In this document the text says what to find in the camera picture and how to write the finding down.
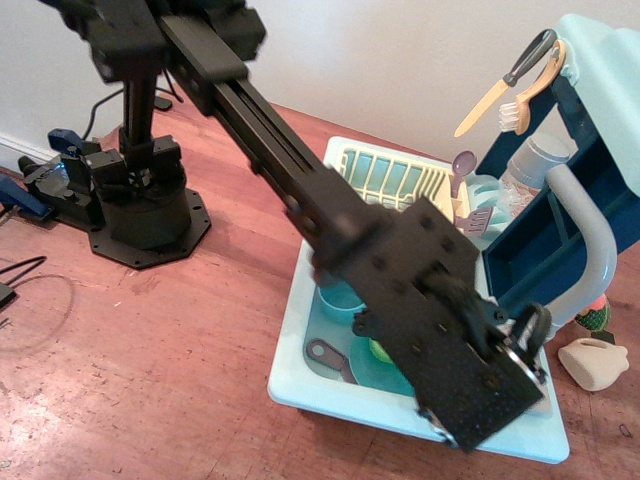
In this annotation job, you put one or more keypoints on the purple toy spoon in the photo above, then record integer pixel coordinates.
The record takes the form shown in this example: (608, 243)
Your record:
(463, 164)

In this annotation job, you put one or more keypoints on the blue clamp far left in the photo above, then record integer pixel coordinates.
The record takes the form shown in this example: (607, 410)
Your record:
(12, 195)

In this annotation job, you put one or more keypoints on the clear bottle grey cap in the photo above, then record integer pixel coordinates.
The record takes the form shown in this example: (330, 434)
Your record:
(526, 170)

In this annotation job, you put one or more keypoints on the beige toy jug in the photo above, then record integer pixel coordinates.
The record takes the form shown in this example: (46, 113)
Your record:
(594, 364)

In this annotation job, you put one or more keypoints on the grey toy faucet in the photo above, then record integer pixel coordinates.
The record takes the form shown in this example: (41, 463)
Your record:
(600, 243)

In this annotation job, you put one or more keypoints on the toy knife grey handle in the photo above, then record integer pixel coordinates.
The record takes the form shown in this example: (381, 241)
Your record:
(532, 54)

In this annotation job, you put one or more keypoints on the dark blue toy shelf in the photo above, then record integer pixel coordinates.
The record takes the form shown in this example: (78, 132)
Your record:
(542, 253)

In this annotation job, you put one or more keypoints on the green net toy fruit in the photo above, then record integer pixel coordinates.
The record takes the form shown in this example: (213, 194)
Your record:
(596, 316)

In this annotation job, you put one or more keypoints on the teal toy cup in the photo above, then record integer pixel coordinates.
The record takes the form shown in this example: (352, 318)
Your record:
(340, 303)

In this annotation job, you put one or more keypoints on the light blue toy cabinet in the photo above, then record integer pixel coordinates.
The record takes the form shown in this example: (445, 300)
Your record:
(602, 65)

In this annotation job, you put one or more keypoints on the light blue toy sink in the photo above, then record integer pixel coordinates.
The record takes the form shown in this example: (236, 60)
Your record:
(298, 381)

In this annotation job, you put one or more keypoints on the tan toy dish brush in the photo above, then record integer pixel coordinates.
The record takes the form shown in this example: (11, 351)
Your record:
(516, 116)

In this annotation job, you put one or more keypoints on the blue clamp on table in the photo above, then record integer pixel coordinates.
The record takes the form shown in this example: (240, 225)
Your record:
(65, 141)

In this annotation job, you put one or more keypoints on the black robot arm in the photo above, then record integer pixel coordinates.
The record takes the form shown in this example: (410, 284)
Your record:
(205, 45)

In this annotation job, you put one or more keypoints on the purple toy spatula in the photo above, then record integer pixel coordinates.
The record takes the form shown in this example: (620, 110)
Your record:
(476, 223)

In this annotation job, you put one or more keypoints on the teal toy plate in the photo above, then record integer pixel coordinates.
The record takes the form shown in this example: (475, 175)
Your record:
(373, 373)

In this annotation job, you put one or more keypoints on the cream yellow dish rack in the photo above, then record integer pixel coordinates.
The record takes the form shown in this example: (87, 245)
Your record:
(397, 180)

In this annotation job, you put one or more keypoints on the green square toy plate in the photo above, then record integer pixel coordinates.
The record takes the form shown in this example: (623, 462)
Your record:
(379, 352)

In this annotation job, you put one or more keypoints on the black carbon gripper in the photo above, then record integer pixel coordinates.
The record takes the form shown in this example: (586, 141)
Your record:
(415, 273)

